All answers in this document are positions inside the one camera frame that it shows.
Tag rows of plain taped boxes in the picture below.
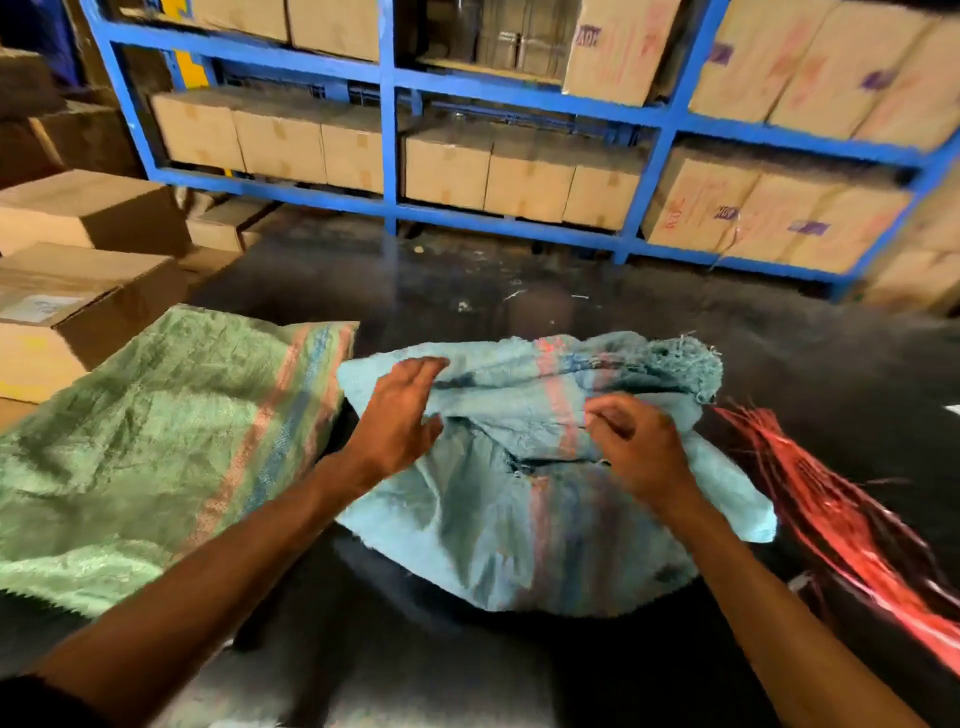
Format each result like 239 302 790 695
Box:
119 0 650 234

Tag yellow vertical post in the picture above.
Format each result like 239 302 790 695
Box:
158 0 211 91

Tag tall stack of printed cartons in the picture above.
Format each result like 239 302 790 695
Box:
854 161 960 316

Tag green woven sack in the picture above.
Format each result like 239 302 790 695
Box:
0 303 361 620

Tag bundle of red plastic strings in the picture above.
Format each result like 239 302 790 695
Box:
712 404 960 680

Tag blue metal shelf rack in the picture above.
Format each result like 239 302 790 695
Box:
78 0 960 301

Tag person's left forearm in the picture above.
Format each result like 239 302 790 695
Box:
33 449 391 728

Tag blue woven sack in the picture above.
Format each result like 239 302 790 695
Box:
333 329 779 620

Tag person's left hand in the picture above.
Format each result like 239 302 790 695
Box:
341 356 451 485

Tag flat cardboard sheet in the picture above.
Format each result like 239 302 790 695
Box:
416 56 564 88

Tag person's right hand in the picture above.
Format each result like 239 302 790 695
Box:
583 393 695 519

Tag person's right forearm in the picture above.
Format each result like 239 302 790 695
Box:
646 485 931 728

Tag pile of brown cardboard boxes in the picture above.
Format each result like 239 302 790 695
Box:
0 44 245 433

